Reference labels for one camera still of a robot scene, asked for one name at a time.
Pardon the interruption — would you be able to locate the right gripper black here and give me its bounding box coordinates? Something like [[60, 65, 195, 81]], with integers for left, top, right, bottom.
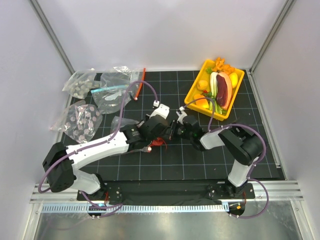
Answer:
[[158, 119, 193, 142]]

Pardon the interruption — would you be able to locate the red toy lobster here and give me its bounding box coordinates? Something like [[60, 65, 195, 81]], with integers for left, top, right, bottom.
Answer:
[[149, 137, 168, 150]]

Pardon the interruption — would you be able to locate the clear bag orange zipper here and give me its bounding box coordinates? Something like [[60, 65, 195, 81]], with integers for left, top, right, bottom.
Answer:
[[134, 67, 146, 101], [111, 116, 152, 153]]

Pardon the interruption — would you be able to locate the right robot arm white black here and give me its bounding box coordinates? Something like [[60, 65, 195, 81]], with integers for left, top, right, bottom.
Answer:
[[165, 115, 267, 198]]

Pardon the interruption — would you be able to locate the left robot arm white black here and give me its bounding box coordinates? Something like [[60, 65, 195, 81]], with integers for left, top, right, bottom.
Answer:
[[42, 113, 169, 200]]

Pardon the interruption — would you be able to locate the clear bag blue zipper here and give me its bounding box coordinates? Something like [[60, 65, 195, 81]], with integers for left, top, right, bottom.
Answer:
[[90, 66, 144, 114]]

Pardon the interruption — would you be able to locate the bag of pink discs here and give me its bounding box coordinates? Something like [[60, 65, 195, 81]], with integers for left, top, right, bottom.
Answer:
[[50, 100, 103, 144]]

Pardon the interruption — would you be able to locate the bag of white pieces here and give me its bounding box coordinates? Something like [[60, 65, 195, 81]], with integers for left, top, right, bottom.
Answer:
[[62, 68, 101, 100]]

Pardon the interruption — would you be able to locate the black grid mat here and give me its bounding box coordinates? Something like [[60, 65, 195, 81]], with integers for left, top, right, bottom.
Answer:
[[46, 69, 286, 181]]

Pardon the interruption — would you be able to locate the yellow plastic tray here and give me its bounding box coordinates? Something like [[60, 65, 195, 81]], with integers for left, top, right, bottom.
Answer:
[[184, 57, 245, 121]]

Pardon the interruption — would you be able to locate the toy meat slab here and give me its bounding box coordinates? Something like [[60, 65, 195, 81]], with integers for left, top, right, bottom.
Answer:
[[215, 72, 233, 110]]

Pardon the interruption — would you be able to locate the toy green onion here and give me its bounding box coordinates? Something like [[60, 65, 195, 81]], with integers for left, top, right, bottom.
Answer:
[[209, 72, 223, 114]]

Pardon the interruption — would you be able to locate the yellow toy lemon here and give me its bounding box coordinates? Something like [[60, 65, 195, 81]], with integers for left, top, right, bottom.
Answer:
[[229, 72, 239, 89]]

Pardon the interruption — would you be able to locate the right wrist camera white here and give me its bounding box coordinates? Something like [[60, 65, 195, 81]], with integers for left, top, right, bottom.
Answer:
[[176, 106, 188, 124]]

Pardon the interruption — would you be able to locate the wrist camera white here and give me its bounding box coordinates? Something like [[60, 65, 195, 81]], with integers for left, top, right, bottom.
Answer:
[[150, 100, 170, 119], [176, 106, 188, 124]]

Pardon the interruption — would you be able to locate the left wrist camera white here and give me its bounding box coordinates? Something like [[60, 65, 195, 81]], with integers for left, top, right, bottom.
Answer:
[[150, 100, 170, 119]]

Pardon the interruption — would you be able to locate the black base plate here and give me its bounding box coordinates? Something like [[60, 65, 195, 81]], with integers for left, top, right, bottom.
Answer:
[[87, 179, 256, 206]]

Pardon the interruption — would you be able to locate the slotted cable duct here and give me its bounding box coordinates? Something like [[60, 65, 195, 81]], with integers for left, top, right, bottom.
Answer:
[[41, 202, 229, 214]]

